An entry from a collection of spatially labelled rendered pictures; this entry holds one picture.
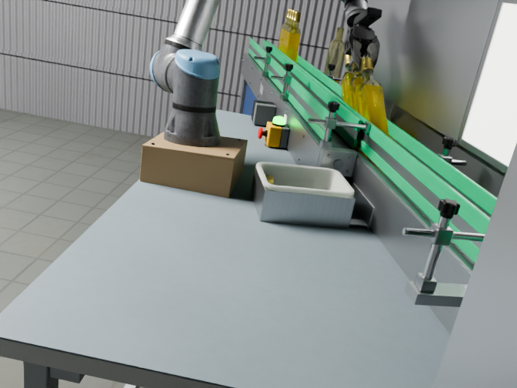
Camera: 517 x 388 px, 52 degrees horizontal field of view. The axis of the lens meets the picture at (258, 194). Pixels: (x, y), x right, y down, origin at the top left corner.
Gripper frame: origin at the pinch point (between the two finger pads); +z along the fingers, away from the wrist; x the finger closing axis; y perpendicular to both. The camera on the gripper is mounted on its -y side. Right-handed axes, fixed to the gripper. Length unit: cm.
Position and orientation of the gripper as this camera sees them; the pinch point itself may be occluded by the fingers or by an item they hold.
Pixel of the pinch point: (366, 62)
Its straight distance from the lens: 167.9
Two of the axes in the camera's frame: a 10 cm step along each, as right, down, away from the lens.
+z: 0.1, 8.9, -4.5
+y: -2.1, 4.4, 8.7
